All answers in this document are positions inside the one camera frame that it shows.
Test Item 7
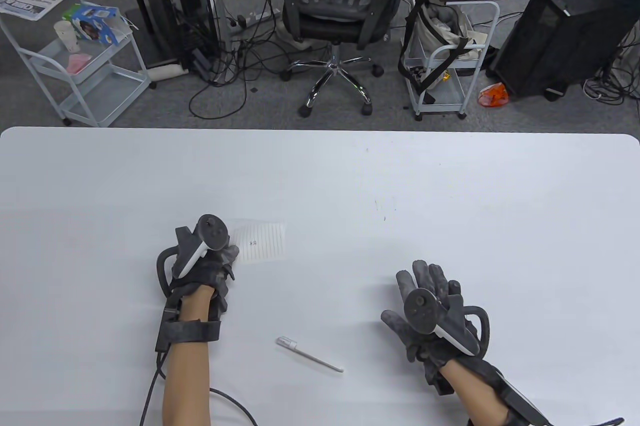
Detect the white metal utility cart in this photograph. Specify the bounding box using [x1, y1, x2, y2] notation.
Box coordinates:
[0, 0, 151, 128]
[402, 0, 501, 121]

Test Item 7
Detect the black wrist camera band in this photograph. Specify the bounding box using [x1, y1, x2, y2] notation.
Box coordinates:
[467, 356, 555, 426]
[155, 309, 222, 353]

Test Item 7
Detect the white lined text paper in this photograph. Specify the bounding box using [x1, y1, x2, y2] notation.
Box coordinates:
[227, 220, 288, 264]

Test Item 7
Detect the blue tissue box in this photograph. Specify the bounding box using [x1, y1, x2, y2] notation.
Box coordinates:
[62, 3, 122, 45]

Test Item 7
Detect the orange plastic bag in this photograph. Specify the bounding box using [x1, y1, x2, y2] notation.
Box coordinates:
[477, 82, 511, 108]

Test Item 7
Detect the black mesh office chair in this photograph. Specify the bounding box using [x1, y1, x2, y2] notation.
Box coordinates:
[274, 0, 412, 118]

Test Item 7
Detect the white power strip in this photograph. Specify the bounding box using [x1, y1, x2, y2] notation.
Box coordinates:
[227, 9, 283, 29]

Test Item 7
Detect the beige bag with black strap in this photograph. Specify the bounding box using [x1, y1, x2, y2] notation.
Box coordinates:
[398, 0, 488, 104]

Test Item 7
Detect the white paper cup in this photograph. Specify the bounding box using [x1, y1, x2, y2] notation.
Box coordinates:
[53, 20, 81, 53]

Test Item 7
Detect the tangle of black floor cables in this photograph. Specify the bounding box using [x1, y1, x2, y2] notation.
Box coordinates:
[582, 31, 640, 107]
[187, 21, 301, 119]

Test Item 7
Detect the person's left forearm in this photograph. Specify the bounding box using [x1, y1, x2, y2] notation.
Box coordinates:
[162, 286, 222, 426]

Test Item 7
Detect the person's left hand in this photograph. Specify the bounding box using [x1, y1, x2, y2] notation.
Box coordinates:
[170, 244, 240, 319]

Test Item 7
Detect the person's right forearm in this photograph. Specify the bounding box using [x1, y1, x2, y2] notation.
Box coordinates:
[440, 359, 512, 426]

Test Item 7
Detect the black and white controller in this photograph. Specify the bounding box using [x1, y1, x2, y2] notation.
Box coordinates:
[404, 289, 491, 359]
[156, 215, 231, 297]

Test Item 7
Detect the person's right hand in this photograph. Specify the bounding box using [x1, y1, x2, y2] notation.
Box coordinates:
[381, 260, 481, 385]

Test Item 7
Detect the white roll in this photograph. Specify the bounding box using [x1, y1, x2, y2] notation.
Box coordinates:
[146, 62, 182, 82]

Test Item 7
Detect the white correction pen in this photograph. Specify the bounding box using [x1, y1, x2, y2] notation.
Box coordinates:
[276, 336, 345, 373]

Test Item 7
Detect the pink packet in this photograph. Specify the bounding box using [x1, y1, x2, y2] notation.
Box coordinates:
[66, 53, 93, 75]

